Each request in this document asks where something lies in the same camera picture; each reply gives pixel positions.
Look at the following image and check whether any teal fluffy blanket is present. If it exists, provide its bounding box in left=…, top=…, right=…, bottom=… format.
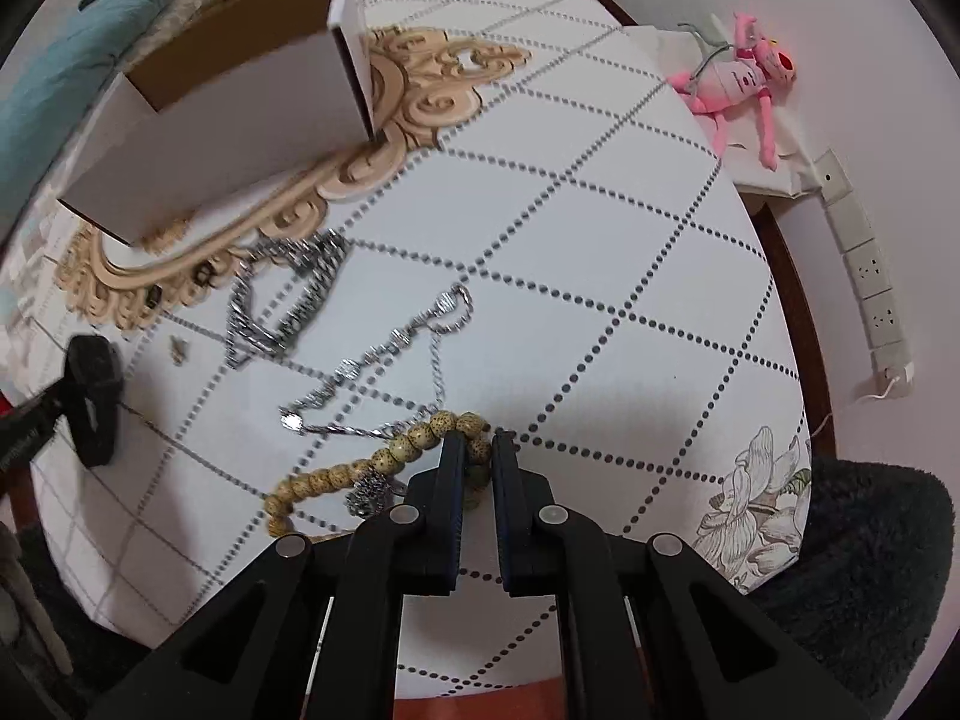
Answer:
left=2, top=0, right=174, bottom=229

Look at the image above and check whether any white cardboard box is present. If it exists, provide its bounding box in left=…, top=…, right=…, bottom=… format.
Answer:
left=60, top=0, right=376, bottom=244

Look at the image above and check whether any silver pendant charm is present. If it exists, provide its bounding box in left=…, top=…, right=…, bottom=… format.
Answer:
left=345, top=472, right=395, bottom=520

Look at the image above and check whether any thin silver chain necklace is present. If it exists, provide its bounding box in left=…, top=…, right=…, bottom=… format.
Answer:
left=278, top=283, right=475, bottom=441

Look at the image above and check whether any white side table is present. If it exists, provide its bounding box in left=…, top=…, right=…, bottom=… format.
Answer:
left=626, top=20, right=820, bottom=200

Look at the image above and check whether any white power strip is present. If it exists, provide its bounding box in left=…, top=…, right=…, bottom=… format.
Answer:
left=814, top=149, right=914, bottom=401

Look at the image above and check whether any wire clothes hanger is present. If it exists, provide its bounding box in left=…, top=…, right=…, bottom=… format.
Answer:
left=677, top=21, right=734, bottom=91

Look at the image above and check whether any wooden bead bracelet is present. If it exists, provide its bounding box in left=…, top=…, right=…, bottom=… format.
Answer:
left=262, top=411, right=497, bottom=540

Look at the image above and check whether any thick silver chain necklace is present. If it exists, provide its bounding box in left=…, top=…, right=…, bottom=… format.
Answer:
left=224, top=229, right=352, bottom=371

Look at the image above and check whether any small gold earring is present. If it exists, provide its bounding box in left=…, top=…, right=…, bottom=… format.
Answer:
left=169, top=337, right=189, bottom=366

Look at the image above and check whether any white patterned tablecloth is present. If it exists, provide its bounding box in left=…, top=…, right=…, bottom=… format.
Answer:
left=29, top=0, right=812, bottom=647

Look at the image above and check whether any pink panther plush toy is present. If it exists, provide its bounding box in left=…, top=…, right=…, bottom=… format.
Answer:
left=667, top=13, right=796, bottom=171

